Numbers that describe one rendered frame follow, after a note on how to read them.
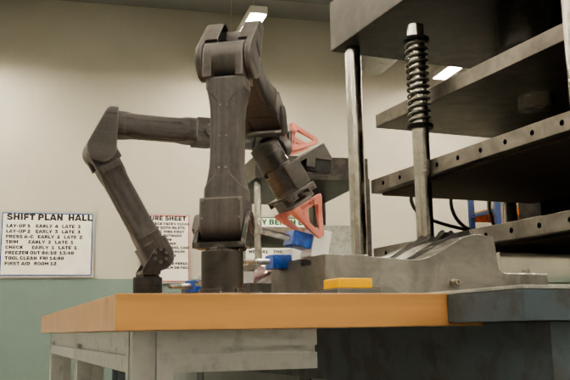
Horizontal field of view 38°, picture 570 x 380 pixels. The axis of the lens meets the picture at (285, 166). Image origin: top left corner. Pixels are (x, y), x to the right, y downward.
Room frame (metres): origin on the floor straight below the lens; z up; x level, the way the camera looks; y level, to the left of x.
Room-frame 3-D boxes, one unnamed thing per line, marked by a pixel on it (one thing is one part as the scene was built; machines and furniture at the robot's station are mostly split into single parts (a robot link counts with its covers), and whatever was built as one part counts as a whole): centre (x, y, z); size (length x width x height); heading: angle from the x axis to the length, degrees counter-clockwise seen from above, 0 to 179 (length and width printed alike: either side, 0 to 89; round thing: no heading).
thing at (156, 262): (1.80, 0.29, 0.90); 0.09 x 0.06 x 0.06; 20
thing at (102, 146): (1.80, 0.29, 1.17); 0.30 x 0.09 x 0.12; 110
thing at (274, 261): (1.65, 0.03, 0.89); 0.13 x 0.05 x 0.05; 113
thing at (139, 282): (1.79, 0.30, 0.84); 0.20 x 0.07 x 0.08; 20
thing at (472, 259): (1.70, -0.25, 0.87); 0.50 x 0.26 x 0.14; 113
